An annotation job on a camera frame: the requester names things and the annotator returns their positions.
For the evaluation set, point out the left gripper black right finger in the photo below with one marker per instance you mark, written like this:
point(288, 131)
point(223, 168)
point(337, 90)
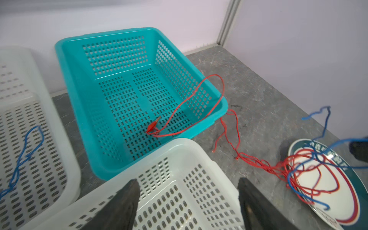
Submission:
point(267, 215)

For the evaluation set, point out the white plastic basket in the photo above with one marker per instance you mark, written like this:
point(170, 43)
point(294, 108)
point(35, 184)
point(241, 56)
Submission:
point(40, 175)
point(181, 188)

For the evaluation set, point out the rear white plastic basket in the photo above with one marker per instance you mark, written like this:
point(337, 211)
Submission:
point(40, 175)

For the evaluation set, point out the teal plastic basket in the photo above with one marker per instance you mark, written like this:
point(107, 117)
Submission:
point(132, 91)

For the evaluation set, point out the white plate green rim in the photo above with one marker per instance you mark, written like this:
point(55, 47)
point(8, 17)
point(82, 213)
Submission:
point(328, 184)

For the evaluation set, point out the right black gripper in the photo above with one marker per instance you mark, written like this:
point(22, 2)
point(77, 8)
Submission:
point(359, 149)

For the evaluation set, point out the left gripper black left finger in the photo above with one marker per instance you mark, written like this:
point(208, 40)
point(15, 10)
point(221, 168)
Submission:
point(120, 212)

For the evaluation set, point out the front white plastic basket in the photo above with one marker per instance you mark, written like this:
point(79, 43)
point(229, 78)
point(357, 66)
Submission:
point(181, 188)

